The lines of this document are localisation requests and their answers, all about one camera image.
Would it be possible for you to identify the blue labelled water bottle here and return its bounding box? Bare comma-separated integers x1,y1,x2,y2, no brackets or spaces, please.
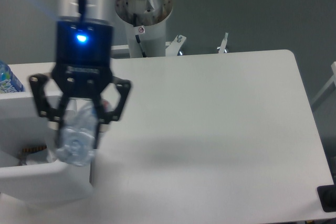
1,61,25,93

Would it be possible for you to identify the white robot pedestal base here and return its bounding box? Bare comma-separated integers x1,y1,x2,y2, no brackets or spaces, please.
115,0,186,58

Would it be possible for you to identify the white levelling foot bracket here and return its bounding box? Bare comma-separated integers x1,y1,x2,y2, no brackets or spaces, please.
217,32,229,54

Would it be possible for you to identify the white plastic trash can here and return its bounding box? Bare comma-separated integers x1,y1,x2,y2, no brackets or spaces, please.
1,92,93,203

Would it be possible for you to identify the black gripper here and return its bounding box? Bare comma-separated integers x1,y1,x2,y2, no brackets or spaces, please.
28,20,132,149

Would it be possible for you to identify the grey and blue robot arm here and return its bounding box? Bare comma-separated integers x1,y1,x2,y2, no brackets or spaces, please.
28,0,131,148

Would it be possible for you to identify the blue snack packet in bin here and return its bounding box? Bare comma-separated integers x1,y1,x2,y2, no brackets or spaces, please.
19,145,47,166

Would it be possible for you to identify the white tissue wrapper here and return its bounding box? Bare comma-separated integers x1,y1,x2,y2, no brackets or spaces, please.
25,148,57,165

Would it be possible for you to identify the white frame at right edge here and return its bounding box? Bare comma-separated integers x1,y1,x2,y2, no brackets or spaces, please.
311,61,335,112

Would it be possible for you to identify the clear plastic bottle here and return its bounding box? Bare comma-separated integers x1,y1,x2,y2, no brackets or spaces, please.
56,101,98,167

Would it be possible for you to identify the black clamp at table edge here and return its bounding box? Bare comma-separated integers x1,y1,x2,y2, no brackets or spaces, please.
317,185,335,212

